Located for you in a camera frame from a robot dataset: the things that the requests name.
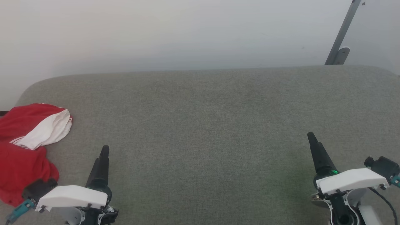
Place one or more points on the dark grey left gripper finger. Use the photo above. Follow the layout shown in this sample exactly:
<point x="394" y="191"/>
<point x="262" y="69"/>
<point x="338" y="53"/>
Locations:
<point x="91" y="175"/>
<point x="102" y="170"/>

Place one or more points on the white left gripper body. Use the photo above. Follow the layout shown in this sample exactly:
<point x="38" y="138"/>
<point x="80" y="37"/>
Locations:
<point x="73" y="196"/>

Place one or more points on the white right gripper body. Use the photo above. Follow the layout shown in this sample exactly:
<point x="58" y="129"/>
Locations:
<point x="350" y="181"/>

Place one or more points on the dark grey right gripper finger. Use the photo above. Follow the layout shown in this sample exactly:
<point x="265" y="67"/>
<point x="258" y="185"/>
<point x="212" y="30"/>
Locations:
<point x="326" y="157"/>
<point x="318" y="156"/>

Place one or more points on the red and white jersey shirt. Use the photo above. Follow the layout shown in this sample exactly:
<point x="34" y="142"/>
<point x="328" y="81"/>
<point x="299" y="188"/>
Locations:
<point x="22" y="168"/>

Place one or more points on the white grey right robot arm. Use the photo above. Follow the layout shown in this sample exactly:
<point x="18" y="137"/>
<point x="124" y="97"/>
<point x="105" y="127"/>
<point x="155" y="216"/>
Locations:
<point x="370" y="209"/>

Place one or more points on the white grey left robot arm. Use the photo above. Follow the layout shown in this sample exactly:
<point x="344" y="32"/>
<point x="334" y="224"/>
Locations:
<point x="73" y="217"/>

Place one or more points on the grey-green fabric sofa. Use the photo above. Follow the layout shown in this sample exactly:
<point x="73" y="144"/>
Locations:
<point x="203" y="125"/>

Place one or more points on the grey metal bar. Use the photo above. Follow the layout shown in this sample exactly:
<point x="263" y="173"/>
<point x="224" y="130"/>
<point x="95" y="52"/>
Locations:
<point x="343" y="29"/>

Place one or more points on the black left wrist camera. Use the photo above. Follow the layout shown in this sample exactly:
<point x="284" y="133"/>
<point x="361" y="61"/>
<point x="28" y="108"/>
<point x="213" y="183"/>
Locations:
<point x="39" y="188"/>

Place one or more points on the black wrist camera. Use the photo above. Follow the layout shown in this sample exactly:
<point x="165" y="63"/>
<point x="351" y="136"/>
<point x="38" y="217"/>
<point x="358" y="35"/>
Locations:
<point x="39" y="188"/>
<point x="382" y="167"/>

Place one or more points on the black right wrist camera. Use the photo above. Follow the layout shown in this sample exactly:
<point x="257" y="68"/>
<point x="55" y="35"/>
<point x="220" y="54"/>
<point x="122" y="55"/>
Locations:
<point x="382" y="167"/>

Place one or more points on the teal right camera plug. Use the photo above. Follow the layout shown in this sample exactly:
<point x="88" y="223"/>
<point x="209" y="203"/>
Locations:
<point x="396" y="181"/>

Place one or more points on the teal camera plug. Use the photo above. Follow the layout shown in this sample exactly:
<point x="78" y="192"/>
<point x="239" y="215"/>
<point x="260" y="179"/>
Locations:
<point x="20" y="211"/>
<point x="396" y="181"/>

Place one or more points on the teal left camera plug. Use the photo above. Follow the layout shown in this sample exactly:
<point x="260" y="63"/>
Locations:
<point x="20" y="211"/>

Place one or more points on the grey wall bracket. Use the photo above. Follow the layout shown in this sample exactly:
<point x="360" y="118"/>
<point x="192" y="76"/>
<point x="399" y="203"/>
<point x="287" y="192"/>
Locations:
<point x="342" y="56"/>

